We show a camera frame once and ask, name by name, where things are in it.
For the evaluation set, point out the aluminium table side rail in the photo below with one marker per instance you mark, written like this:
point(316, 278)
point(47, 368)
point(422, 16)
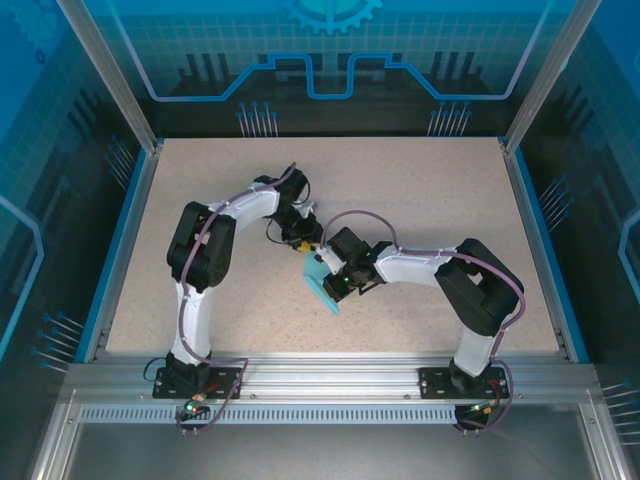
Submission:
point(131, 235)
point(531, 235)

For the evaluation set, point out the aluminium frame post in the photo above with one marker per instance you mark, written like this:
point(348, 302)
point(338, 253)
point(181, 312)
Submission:
point(114, 75)
point(547, 75)

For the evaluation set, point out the light blue paper sheet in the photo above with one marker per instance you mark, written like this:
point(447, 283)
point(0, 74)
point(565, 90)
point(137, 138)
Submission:
point(315, 280)

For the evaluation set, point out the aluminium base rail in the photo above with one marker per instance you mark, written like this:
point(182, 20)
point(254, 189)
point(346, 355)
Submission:
point(325, 372)

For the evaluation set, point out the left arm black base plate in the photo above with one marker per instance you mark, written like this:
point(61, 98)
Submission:
point(225, 382)

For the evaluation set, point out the metal tray panel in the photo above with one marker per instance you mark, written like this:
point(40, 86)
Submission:
point(320, 450)

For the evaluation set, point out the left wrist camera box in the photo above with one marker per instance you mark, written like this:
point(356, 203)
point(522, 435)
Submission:
point(307, 208)

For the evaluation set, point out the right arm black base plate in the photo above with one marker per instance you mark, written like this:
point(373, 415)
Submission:
point(435, 382)

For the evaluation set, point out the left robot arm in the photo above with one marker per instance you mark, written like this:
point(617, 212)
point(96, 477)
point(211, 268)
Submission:
point(200, 250)

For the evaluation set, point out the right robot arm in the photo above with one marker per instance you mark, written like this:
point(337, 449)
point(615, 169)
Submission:
point(475, 295)

